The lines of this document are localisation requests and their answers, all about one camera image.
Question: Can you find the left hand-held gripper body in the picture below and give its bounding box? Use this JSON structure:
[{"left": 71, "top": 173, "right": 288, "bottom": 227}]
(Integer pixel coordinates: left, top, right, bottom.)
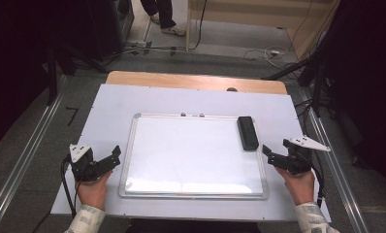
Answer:
[{"left": 65, "top": 143, "right": 102, "bottom": 183}]

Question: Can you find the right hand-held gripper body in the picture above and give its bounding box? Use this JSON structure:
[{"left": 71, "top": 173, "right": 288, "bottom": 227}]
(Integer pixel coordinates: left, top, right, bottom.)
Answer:
[{"left": 282, "top": 135, "right": 332, "bottom": 177}]

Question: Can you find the black whiteboard eraser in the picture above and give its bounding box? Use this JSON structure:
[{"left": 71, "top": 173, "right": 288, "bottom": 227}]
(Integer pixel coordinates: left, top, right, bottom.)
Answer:
[{"left": 236, "top": 116, "right": 260, "bottom": 152}]

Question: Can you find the person's left hand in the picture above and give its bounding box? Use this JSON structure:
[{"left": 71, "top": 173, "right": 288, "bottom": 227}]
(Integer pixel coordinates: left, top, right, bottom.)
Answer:
[{"left": 74, "top": 170, "right": 113, "bottom": 212}]

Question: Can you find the person's right hand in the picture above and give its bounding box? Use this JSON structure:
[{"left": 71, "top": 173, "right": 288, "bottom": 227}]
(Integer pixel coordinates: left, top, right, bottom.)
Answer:
[{"left": 273, "top": 166, "right": 317, "bottom": 207}]

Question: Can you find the large white table sheet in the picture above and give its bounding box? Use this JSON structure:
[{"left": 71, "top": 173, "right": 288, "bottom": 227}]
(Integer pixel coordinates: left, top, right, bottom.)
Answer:
[{"left": 49, "top": 83, "right": 333, "bottom": 224}]

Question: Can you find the black metal stand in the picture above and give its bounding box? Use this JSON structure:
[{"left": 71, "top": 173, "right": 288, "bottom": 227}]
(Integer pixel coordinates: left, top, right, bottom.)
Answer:
[{"left": 261, "top": 52, "right": 331, "bottom": 118}]

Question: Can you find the dark curtain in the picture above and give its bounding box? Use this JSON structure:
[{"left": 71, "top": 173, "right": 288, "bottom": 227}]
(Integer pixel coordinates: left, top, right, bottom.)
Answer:
[
  {"left": 320, "top": 0, "right": 386, "bottom": 203},
  {"left": 0, "top": 0, "right": 58, "bottom": 153}
]

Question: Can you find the power strip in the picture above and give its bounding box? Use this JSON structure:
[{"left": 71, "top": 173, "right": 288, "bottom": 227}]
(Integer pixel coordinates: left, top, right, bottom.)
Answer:
[{"left": 125, "top": 39, "right": 154, "bottom": 50}]

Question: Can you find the black equipment cabinet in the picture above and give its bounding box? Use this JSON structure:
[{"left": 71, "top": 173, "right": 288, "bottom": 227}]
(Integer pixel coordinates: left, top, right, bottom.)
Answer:
[{"left": 83, "top": 0, "right": 136, "bottom": 62}]

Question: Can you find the light wooden furniture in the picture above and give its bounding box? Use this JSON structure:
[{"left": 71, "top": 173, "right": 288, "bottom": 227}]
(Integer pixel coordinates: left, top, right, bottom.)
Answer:
[{"left": 185, "top": 0, "right": 341, "bottom": 61}]

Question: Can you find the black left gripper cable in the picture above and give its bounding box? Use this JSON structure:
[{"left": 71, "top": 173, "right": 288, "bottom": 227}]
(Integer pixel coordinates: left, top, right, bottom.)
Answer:
[{"left": 60, "top": 154, "right": 80, "bottom": 217}]

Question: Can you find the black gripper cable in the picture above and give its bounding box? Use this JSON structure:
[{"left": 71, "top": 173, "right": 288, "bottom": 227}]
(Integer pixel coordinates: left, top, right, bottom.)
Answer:
[
  {"left": 60, "top": 154, "right": 80, "bottom": 217},
  {"left": 308, "top": 159, "right": 327, "bottom": 209}
]

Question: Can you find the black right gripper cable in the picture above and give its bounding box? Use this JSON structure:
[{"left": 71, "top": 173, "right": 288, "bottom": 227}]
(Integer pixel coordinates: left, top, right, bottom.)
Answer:
[{"left": 308, "top": 159, "right": 327, "bottom": 209}]

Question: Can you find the aluminium floor rail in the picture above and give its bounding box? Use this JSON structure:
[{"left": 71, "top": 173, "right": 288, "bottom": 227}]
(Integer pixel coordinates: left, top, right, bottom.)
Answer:
[
  {"left": 300, "top": 91, "right": 371, "bottom": 233},
  {"left": 0, "top": 77, "right": 69, "bottom": 229}
]

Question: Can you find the white whiteboard with metal frame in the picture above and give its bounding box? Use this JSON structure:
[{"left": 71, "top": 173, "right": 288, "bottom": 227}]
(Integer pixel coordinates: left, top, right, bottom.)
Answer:
[{"left": 117, "top": 112, "right": 270, "bottom": 200}]

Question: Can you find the white floor cable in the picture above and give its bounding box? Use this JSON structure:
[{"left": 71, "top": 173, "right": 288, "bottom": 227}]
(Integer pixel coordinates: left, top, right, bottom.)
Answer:
[{"left": 242, "top": 45, "right": 291, "bottom": 70}]

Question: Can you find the black floor cable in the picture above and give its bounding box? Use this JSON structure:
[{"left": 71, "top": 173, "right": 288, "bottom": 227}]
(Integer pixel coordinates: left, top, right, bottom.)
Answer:
[{"left": 122, "top": 0, "right": 209, "bottom": 57}]

